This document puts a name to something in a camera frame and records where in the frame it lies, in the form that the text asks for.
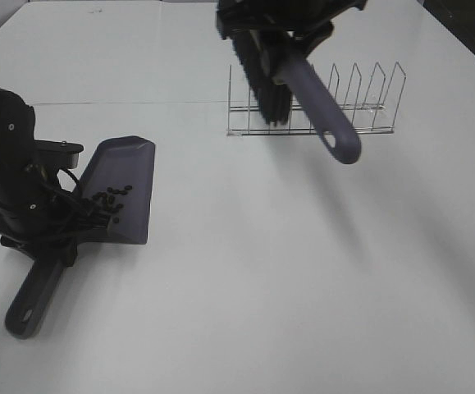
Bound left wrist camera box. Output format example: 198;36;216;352
35;140;84;169

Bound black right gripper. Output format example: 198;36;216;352
216;0;367;53

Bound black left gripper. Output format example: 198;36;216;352
0;213;110;267

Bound pile of coffee beans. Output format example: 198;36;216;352
90;185;133;224

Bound metal wire dish rack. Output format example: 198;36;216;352
226;62;407;136

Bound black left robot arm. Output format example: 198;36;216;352
0;88;112;259

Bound purple plastic dustpan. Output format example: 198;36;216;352
1;135;156;339

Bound purple brush black bristles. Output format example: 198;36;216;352
231;30;361;164

